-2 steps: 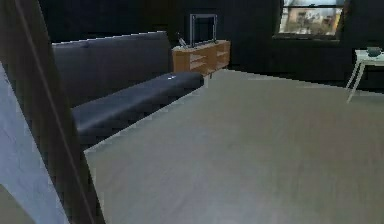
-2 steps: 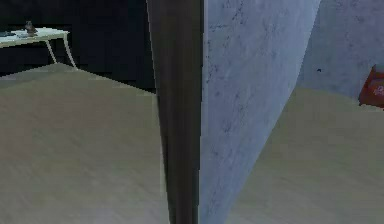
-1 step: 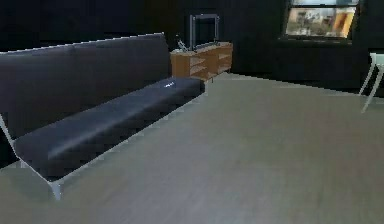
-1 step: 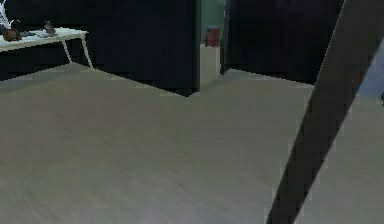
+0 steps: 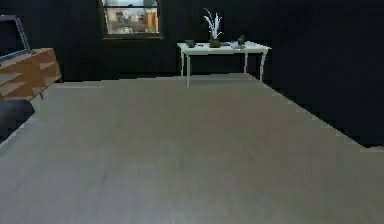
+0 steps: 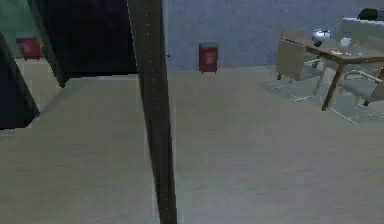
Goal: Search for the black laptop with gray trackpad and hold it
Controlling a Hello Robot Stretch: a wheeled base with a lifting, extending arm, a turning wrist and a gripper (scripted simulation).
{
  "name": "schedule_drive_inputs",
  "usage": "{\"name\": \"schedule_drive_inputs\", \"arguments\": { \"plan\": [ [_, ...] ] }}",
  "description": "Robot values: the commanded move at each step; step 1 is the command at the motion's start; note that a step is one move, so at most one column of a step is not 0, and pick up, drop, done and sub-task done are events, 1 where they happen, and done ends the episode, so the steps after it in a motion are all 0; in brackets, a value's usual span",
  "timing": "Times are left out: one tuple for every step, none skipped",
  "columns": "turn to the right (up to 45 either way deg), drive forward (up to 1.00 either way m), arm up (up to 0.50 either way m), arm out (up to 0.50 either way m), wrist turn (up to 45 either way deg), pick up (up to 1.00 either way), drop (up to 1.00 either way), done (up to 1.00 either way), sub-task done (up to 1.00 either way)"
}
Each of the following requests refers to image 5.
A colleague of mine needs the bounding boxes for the white table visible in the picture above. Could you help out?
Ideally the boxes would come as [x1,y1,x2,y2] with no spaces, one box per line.
[176,41,272,89]

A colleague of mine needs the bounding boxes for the white house plant in pot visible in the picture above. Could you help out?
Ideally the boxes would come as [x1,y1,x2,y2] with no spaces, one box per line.
[203,8,224,49]

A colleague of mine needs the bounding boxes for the brown wooden chest of drawers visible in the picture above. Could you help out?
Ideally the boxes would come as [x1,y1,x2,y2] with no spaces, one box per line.
[0,47,63,102]

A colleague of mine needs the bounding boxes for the dark grey rounded seat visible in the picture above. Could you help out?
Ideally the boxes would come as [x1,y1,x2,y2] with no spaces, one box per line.
[0,97,36,141]

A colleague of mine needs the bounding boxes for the black television set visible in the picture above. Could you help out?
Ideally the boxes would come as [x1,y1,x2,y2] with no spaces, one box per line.
[0,14,33,62]

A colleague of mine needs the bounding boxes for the window with dark frame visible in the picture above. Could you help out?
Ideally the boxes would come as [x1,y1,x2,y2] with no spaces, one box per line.
[97,0,165,41]

